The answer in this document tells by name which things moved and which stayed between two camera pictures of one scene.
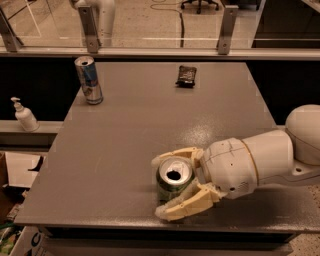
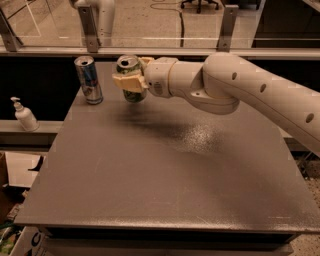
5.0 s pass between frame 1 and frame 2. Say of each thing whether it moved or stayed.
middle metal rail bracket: stayed
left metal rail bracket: stayed
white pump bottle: stayed
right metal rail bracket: stayed
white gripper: moved
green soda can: moved
